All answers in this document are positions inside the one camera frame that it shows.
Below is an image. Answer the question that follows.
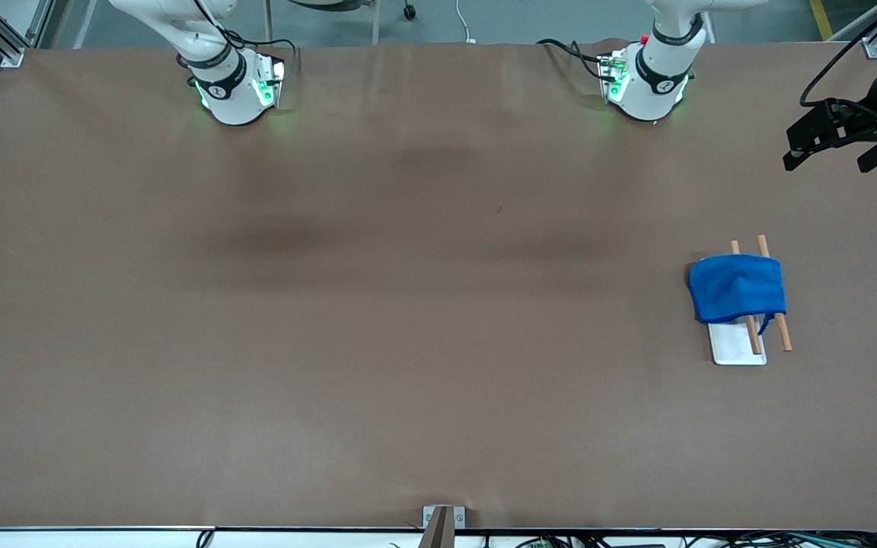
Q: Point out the blue microfibre towel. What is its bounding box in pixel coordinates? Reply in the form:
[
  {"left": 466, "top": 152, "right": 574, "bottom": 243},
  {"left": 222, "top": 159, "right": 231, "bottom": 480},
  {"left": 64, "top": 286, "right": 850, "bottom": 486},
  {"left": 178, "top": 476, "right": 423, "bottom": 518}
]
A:
[{"left": 687, "top": 253, "right": 788, "bottom": 336}]

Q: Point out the white rack with wooden bars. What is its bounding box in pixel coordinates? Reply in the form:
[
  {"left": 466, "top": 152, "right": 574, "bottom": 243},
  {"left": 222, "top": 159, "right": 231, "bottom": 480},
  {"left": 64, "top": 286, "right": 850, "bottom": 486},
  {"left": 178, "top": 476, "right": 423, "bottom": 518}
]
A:
[{"left": 709, "top": 234, "right": 793, "bottom": 366}]

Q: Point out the chair base with caster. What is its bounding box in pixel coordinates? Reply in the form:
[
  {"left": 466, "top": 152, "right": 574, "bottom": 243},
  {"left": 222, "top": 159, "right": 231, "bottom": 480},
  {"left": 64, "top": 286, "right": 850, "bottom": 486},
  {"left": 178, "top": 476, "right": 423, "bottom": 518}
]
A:
[{"left": 267, "top": 0, "right": 416, "bottom": 45}]

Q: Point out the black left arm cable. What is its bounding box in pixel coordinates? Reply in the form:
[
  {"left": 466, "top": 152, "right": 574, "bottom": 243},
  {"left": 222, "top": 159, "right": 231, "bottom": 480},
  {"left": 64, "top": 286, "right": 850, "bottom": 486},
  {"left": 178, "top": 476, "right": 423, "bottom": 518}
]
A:
[{"left": 800, "top": 23, "right": 877, "bottom": 109}]

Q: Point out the black arm base cable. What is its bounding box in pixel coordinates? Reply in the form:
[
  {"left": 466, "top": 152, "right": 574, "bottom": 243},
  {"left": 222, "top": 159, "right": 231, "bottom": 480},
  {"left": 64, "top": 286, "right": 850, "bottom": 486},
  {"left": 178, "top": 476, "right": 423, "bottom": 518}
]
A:
[
  {"left": 536, "top": 38, "right": 611, "bottom": 81},
  {"left": 222, "top": 30, "right": 300, "bottom": 60}
]

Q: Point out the white table edge rail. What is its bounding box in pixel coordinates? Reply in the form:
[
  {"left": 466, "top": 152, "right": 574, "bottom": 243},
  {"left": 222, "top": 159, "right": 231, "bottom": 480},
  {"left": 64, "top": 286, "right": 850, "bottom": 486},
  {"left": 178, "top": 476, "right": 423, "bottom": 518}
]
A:
[{"left": 0, "top": 525, "right": 877, "bottom": 548}]

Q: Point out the metal table edge bracket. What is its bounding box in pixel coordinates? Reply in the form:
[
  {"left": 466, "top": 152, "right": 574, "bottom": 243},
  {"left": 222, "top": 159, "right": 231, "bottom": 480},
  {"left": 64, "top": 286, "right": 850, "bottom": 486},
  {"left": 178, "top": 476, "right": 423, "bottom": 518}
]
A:
[{"left": 422, "top": 505, "right": 466, "bottom": 548}]

